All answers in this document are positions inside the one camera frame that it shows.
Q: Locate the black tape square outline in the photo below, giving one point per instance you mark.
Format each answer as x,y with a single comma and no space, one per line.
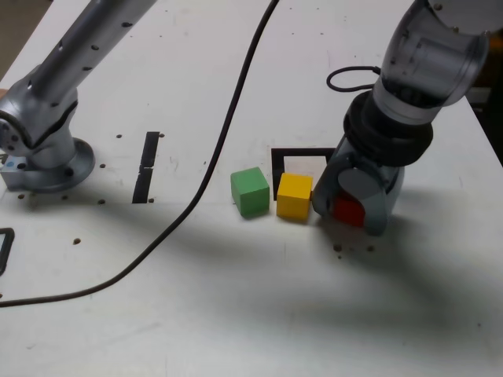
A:
277,165

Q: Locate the black tape strip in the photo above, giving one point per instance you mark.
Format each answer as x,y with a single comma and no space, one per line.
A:
146,169

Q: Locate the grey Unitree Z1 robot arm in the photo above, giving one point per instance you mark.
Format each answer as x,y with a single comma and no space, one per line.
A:
51,90

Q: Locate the small grey box, blue sticker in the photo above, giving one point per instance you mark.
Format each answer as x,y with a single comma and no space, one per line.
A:
12,173

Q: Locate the yellow cube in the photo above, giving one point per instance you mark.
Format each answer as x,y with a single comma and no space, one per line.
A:
292,196

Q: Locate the green cube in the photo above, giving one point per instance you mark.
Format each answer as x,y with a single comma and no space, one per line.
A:
251,192

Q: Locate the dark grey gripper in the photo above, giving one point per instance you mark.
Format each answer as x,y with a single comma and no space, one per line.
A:
387,174

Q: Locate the red cube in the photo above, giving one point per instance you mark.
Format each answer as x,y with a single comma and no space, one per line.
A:
347,210

